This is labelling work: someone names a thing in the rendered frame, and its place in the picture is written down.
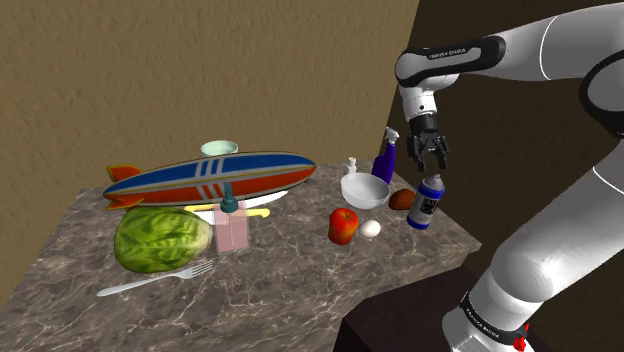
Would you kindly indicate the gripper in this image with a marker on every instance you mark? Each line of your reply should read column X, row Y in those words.
column 425, row 128

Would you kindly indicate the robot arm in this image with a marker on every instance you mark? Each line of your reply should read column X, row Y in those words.
column 551, row 253

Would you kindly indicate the purple spray bottle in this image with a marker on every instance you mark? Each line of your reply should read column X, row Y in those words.
column 385, row 163

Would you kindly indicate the blue and white spray can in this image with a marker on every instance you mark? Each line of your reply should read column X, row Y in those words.
column 425, row 202

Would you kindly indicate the brown egg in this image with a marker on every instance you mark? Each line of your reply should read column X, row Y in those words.
column 402, row 199

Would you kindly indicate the white bowl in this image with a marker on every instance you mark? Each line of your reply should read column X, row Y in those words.
column 364, row 192

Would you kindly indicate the small white bottle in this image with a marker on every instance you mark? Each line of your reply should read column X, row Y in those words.
column 351, row 167

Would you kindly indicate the white egg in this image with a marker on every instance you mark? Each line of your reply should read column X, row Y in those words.
column 370, row 228

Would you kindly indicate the red apple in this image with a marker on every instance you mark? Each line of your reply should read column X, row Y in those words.
column 342, row 225

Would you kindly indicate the pale green bowl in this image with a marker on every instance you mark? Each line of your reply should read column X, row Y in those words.
column 219, row 148

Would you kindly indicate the pink soap dispenser bottle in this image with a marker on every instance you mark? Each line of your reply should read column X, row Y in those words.
column 231, row 229

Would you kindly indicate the blue and red toy airship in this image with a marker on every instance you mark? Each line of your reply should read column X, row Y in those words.
column 209, row 178

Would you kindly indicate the green lettuce head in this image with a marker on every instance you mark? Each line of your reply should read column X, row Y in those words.
column 158, row 239

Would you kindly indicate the silver fork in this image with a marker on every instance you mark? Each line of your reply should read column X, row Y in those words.
column 146, row 282

